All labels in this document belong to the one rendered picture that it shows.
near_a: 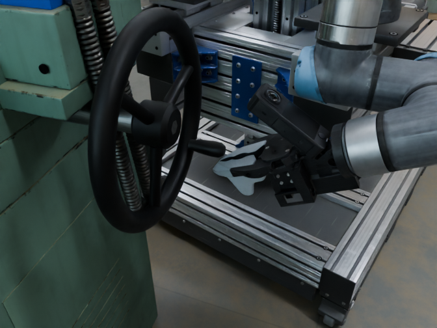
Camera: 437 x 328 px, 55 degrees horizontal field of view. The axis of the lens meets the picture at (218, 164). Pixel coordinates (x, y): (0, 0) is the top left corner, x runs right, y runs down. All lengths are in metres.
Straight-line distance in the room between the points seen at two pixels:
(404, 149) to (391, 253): 1.09
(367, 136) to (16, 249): 0.50
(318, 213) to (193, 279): 0.45
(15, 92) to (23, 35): 0.07
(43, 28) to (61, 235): 0.36
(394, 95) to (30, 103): 0.45
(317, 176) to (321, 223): 0.73
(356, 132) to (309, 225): 0.79
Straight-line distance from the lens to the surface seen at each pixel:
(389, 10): 0.97
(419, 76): 0.60
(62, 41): 0.51
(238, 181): 0.62
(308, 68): 0.60
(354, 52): 0.59
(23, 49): 0.55
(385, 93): 0.59
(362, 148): 0.52
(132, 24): 0.47
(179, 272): 1.42
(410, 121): 0.52
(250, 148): 0.63
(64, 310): 0.83
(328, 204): 1.38
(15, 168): 0.63
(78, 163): 0.74
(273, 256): 1.23
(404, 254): 1.60
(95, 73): 0.55
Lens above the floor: 1.09
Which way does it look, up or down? 36 degrees down
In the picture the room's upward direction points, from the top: straight up
